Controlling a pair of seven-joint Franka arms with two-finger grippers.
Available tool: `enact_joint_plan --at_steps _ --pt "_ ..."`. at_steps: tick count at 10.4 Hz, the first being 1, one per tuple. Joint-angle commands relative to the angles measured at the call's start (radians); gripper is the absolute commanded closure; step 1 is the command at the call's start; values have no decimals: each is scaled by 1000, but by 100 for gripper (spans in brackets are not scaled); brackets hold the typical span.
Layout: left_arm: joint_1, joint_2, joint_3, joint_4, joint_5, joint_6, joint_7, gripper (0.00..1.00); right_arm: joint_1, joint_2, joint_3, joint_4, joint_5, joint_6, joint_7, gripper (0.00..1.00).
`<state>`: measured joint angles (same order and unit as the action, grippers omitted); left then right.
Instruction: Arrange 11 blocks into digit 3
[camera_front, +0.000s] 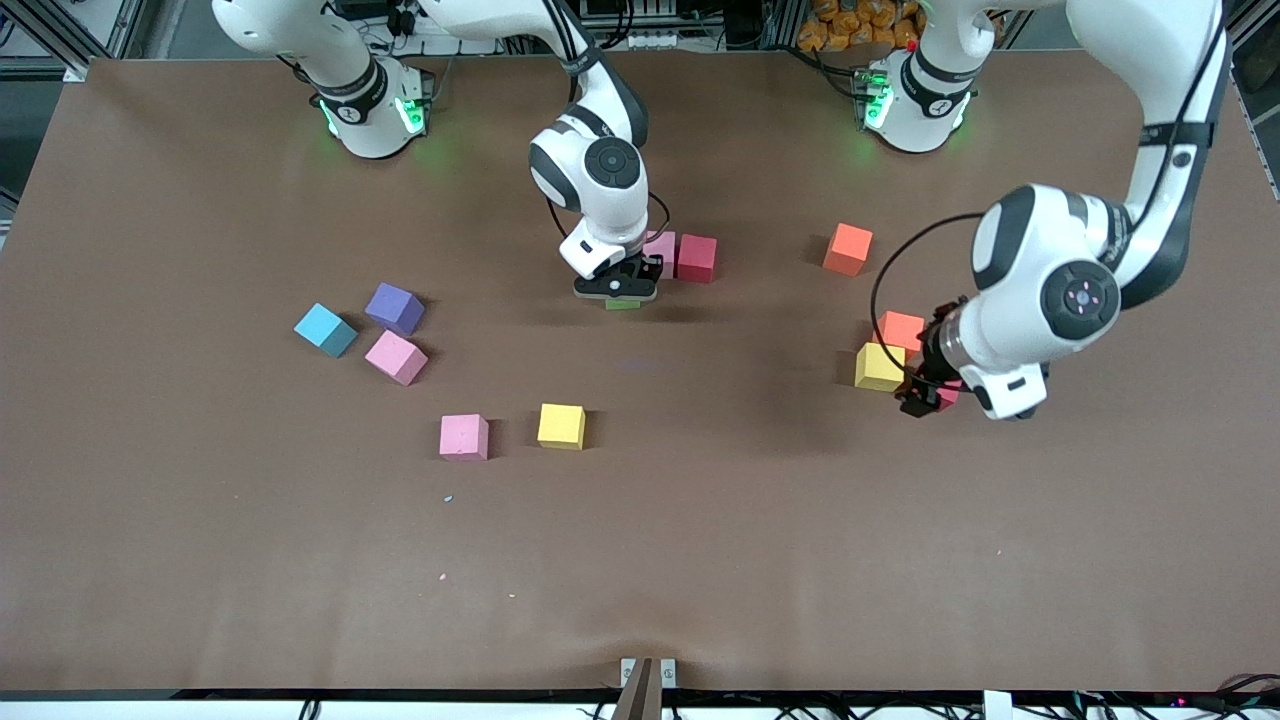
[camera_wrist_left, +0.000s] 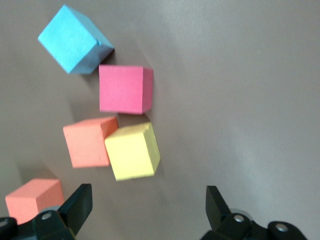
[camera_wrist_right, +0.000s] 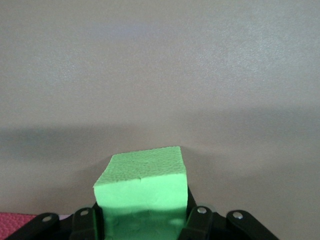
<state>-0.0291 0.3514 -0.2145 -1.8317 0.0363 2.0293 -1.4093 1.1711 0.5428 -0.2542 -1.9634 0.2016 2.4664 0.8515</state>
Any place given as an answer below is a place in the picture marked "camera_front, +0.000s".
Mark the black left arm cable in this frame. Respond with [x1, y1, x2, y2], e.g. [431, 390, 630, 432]
[870, 210, 991, 391]

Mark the white vented device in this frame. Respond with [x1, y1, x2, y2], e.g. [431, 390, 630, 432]
[590, 0, 683, 51]

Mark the purple foam cube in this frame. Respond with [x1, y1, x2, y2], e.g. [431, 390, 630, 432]
[365, 283, 426, 337]

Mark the aluminium frame post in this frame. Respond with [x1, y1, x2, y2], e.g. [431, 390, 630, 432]
[0, 0, 151, 83]
[1200, 0, 1280, 71]

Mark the yellow foam cube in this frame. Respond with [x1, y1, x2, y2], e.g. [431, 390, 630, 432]
[537, 403, 587, 451]
[855, 342, 906, 393]

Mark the blue foam cube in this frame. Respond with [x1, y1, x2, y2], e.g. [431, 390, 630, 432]
[294, 303, 358, 359]

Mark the bag of orange objects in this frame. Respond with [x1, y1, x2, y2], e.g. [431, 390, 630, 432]
[797, 0, 923, 53]

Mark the orange foam cube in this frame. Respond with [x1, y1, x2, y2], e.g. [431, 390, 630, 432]
[823, 222, 874, 277]
[873, 311, 928, 358]

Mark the white power strip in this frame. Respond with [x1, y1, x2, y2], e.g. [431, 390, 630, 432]
[375, 0, 501, 56]

